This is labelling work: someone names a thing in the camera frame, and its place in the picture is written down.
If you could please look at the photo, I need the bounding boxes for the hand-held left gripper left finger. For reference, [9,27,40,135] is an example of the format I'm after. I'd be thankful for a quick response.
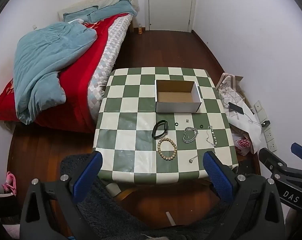
[20,151,104,240]

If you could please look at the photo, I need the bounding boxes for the bed with red cover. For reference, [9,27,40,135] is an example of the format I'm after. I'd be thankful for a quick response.
[0,14,134,133]

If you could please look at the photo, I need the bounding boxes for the light blue quilt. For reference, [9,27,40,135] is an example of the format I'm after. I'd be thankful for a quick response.
[14,21,98,125]

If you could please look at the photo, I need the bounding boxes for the black wrist band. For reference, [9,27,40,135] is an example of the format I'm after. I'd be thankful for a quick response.
[152,120,169,140]

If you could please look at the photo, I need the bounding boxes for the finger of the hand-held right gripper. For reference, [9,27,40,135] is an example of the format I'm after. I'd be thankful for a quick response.
[258,147,289,174]
[291,142,302,167]

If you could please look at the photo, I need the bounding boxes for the black smartphone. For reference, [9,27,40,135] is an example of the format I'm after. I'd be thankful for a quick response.
[228,102,244,115]

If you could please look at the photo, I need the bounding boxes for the white red printed plastic bag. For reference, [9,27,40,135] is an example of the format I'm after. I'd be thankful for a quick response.
[233,134,254,155]

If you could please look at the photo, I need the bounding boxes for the white door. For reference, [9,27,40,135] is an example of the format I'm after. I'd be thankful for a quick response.
[148,0,199,32]

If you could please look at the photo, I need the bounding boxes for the green white checkered tablecloth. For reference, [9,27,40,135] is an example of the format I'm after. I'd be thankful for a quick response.
[92,67,239,183]

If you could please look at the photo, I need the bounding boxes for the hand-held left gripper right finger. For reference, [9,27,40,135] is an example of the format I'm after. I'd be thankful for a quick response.
[203,151,285,240]

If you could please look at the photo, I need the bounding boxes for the light blue folded blanket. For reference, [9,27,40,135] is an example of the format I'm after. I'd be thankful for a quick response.
[87,0,138,23]

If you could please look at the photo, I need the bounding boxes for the small white stick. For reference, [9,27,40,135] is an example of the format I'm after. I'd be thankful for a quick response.
[165,212,176,227]

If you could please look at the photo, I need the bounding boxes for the pink shoes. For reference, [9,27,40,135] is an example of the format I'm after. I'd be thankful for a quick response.
[1,172,18,197]

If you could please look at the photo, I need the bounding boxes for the white patterned cloth bag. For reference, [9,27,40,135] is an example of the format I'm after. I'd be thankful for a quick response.
[216,73,245,105]

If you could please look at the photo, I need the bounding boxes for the plain white cloth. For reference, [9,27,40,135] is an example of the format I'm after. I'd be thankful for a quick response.
[225,96,262,153]

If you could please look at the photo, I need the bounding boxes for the light blue pillow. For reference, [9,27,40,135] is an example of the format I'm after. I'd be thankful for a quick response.
[64,6,99,23]

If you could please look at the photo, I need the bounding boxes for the white charging cable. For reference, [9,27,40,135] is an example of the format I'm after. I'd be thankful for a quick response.
[242,109,263,126]

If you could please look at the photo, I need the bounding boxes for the wooden bead bracelet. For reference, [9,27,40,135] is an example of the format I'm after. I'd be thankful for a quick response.
[157,137,178,161]

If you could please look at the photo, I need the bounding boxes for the thick silver chain bracelet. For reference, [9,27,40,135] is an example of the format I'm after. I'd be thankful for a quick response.
[183,127,199,143]

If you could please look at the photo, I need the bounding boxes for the wooden bed frame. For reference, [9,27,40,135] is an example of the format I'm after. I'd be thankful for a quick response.
[57,0,139,33]

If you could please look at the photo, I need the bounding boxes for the thin silver chain bracelet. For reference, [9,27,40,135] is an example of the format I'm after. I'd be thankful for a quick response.
[205,125,218,147]

